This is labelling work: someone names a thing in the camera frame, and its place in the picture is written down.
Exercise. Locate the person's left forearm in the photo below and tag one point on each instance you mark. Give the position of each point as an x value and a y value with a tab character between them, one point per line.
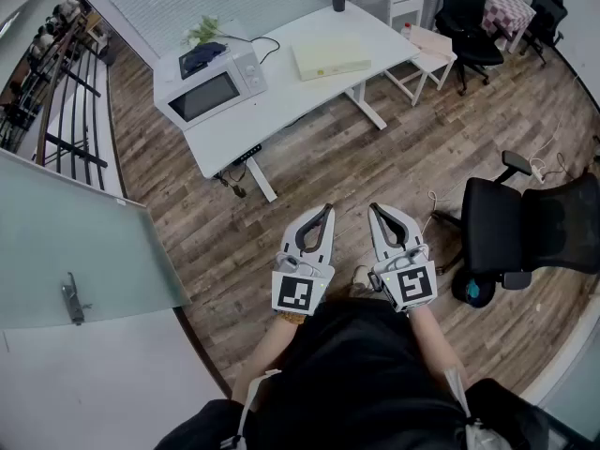
267	349

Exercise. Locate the plastic bottle with red cap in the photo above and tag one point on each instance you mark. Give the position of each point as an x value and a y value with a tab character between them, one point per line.
406	31

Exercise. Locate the artificial green flower bunch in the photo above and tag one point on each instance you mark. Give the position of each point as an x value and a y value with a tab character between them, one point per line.
204	28

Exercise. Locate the person's right forearm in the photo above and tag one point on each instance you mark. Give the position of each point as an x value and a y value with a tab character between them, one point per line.
433	340

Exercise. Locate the table with checkered cloth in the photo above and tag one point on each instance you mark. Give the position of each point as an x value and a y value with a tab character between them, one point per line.
508	7

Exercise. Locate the pale yellow box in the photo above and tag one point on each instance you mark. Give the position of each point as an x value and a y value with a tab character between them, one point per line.
328	56

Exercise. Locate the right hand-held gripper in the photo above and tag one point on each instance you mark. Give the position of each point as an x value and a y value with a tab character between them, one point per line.
412	286

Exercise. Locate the white wooden chair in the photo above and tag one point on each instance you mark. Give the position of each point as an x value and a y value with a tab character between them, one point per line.
408	0

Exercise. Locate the white desk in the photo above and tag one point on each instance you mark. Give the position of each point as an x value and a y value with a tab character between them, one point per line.
290	106

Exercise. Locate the black stair railing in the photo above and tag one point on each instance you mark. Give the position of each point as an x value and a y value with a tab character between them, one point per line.
70	110

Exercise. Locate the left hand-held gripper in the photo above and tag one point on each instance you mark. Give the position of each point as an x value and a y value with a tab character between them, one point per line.
300	293

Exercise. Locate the white power strip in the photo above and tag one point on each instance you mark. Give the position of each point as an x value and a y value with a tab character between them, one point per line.
538	170

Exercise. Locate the person's right shoe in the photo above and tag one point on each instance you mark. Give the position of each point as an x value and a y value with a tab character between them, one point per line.
362	279

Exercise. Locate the person's black clothed torso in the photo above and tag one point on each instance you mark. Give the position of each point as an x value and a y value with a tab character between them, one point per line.
356	382

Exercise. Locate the beige flat board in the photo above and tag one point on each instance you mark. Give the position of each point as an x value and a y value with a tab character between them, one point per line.
431	40

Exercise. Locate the frosted glass door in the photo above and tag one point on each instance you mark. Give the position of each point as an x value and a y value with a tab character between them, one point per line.
79	232

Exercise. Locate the white microwave oven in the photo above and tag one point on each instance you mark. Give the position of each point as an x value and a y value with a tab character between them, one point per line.
206	94

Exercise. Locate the black desk control panel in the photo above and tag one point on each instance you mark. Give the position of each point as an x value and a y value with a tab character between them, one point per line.
247	154

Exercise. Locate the black mesh office chair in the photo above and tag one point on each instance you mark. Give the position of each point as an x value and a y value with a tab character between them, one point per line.
497	232

